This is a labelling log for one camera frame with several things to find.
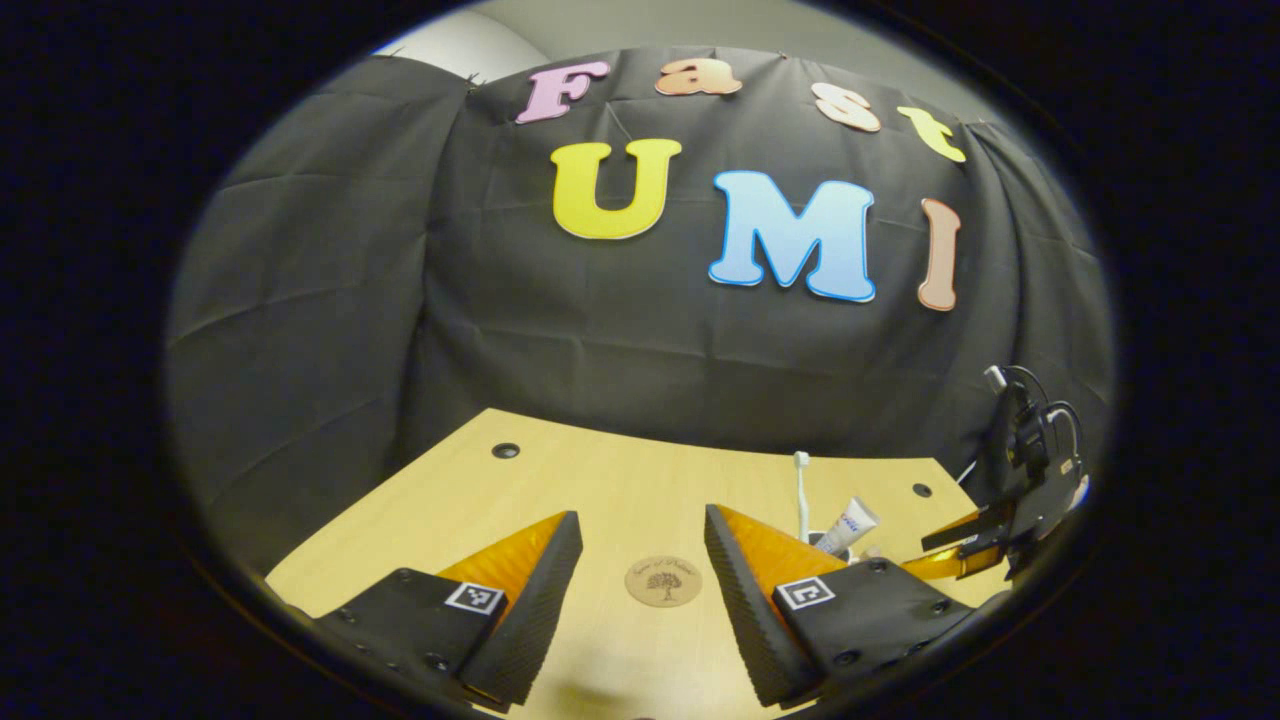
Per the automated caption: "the round wooden coaster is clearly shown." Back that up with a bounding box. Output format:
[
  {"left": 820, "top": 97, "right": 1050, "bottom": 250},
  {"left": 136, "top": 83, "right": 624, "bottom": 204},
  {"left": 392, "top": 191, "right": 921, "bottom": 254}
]
[{"left": 625, "top": 556, "right": 704, "bottom": 608}]

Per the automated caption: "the white toothpaste tube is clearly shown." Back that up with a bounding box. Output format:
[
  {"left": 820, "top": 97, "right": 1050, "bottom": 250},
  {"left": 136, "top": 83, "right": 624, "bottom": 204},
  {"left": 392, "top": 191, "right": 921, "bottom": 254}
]
[{"left": 815, "top": 497, "right": 881, "bottom": 557}]

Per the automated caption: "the light wooden desktop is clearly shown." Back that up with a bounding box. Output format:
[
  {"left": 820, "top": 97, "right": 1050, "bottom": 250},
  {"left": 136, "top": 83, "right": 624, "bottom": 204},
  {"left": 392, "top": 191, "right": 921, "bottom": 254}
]
[{"left": 265, "top": 407, "right": 1011, "bottom": 720}]

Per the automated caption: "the white cup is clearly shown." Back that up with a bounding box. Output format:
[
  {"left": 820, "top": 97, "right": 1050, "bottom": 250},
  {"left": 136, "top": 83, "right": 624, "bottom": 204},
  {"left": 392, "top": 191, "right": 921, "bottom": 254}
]
[{"left": 806, "top": 530, "right": 857, "bottom": 567}]

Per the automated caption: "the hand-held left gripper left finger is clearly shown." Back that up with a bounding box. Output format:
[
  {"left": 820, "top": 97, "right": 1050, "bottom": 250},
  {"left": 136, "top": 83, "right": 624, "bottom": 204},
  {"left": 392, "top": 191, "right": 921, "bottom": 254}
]
[{"left": 312, "top": 510, "right": 585, "bottom": 713}]

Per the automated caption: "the black backdrop cloth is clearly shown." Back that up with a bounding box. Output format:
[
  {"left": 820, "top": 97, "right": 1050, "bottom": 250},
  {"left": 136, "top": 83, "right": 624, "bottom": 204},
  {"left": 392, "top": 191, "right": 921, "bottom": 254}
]
[{"left": 165, "top": 45, "right": 1116, "bottom": 581}]

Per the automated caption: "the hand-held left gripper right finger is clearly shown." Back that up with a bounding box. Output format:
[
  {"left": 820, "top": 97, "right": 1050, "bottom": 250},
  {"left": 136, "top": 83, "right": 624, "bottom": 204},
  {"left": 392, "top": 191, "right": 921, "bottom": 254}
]
[{"left": 703, "top": 503, "right": 979, "bottom": 711}]

